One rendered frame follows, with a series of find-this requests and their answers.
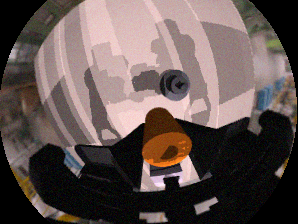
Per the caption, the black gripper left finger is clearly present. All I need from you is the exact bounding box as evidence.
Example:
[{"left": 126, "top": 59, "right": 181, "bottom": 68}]
[{"left": 74, "top": 123, "right": 144, "bottom": 192}]

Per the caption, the dark grey round pedestal with shaft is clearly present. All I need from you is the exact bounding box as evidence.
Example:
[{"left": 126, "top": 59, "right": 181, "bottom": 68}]
[{"left": 160, "top": 69, "right": 190, "bottom": 101}]

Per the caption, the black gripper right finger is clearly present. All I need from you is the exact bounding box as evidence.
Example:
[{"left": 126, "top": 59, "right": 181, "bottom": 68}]
[{"left": 174, "top": 117, "right": 249, "bottom": 181}]

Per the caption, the orange tapered knob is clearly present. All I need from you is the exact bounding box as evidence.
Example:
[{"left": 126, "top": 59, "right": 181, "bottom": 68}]
[{"left": 142, "top": 108, "right": 192, "bottom": 167}]

